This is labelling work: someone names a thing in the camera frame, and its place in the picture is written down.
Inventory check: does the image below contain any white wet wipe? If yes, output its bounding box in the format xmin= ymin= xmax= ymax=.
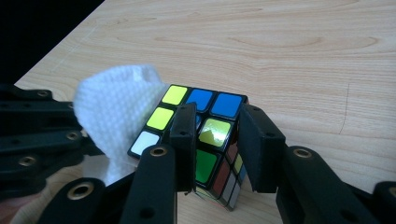
xmin=72 ymin=63 xmax=171 ymax=188

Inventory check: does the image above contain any multicoloured puzzle cube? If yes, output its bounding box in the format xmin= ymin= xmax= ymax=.
xmin=127 ymin=83 xmax=249 ymax=213

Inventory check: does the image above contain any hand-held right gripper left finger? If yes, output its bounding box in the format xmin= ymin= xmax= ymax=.
xmin=120 ymin=102 xmax=198 ymax=224

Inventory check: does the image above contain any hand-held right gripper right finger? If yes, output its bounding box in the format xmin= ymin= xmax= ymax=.
xmin=237 ymin=104 xmax=381 ymax=224

